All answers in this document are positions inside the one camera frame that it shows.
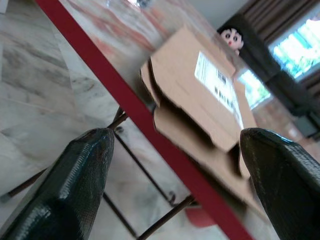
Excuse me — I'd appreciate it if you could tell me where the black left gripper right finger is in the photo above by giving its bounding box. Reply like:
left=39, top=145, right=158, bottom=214
left=239, top=127, right=320, bottom=240

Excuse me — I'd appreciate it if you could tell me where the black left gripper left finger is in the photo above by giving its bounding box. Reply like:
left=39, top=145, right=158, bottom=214
left=0, top=127, right=115, bottom=240

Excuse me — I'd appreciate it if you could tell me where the brown cardboard box white label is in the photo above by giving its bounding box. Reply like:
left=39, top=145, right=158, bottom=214
left=139, top=24, right=268, bottom=218

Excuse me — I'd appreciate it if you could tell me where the red plastic stool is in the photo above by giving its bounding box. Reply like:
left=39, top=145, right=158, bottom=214
left=184, top=207, right=218, bottom=228

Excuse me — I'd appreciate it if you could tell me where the marble table red edge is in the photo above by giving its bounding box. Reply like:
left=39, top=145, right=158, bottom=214
left=34, top=0, right=320, bottom=240

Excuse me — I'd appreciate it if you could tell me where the bright window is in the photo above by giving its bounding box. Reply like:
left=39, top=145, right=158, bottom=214
left=268, top=18, right=320, bottom=81

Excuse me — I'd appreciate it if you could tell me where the cartoon boy doll black hair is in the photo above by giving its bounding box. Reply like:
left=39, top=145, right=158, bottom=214
left=216, top=23, right=245, bottom=55

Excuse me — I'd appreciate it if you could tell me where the dark brown curtain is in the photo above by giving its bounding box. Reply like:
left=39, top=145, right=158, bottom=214
left=224, top=0, right=320, bottom=138

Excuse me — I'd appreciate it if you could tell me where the dark metal table frame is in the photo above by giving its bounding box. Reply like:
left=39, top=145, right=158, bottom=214
left=7, top=107, right=198, bottom=240

